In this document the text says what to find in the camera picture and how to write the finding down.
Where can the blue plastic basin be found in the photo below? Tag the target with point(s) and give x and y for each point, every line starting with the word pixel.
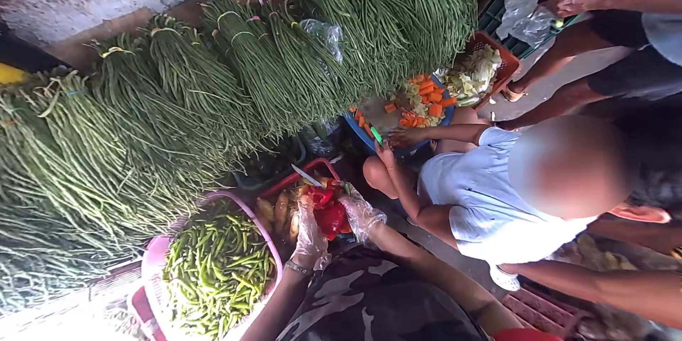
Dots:
pixel 361 134

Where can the yellow object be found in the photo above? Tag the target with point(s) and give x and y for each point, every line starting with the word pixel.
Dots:
pixel 10 73

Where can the person's body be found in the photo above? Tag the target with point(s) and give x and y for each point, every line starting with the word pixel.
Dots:
pixel 383 298

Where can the pile of green long beans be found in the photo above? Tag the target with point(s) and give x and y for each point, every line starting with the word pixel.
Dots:
pixel 255 74

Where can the pink plastic basket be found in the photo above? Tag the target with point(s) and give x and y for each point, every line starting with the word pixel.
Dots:
pixel 154 277

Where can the red bell pepper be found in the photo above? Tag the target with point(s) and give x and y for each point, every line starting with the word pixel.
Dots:
pixel 331 220

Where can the clear crumpled plastic bag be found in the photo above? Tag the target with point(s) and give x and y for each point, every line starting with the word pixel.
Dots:
pixel 327 37

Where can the dark plastic tub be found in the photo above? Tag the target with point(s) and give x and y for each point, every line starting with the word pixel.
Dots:
pixel 250 181

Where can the pile of carrot pieces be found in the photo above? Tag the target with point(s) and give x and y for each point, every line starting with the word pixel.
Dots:
pixel 434 110

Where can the pile of cabbage leaves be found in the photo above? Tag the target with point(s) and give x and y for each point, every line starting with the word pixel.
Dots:
pixel 477 75

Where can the silver knife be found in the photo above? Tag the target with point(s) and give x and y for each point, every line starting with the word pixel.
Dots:
pixel 306 175

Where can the red plastic crate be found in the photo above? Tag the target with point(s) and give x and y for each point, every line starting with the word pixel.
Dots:
pixel 324 164

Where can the person's right hand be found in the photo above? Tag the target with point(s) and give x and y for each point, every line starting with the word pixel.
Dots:
pixel 361 215

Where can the orange-red plastic crate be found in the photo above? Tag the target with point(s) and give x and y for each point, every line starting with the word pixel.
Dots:
pixel 510 67

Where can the dark green plastic crate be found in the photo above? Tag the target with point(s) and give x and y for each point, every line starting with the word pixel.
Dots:
pixel 493 16

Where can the person's left forearm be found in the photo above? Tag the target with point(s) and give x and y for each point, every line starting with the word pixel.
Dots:
pixel 281 298

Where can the pink slatted crate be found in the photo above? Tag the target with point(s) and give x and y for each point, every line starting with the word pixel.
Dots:
pixel 538 311

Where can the person's right fingers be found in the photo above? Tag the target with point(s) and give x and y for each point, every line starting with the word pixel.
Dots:
pixel 345 192

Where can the person's left hand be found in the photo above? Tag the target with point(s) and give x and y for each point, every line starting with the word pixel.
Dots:
pixel 310 237

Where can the pile of green chili peppers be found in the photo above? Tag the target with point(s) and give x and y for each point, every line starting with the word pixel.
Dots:
pixel 218 271

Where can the person's left fingers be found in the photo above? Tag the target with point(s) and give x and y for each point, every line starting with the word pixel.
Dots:
pixel 306 199

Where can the person's right forearm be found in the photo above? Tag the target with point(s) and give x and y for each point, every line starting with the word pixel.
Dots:
pixel 434 271

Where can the pile of yellowish peppers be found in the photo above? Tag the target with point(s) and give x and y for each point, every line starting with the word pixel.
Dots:
pixel 281 210

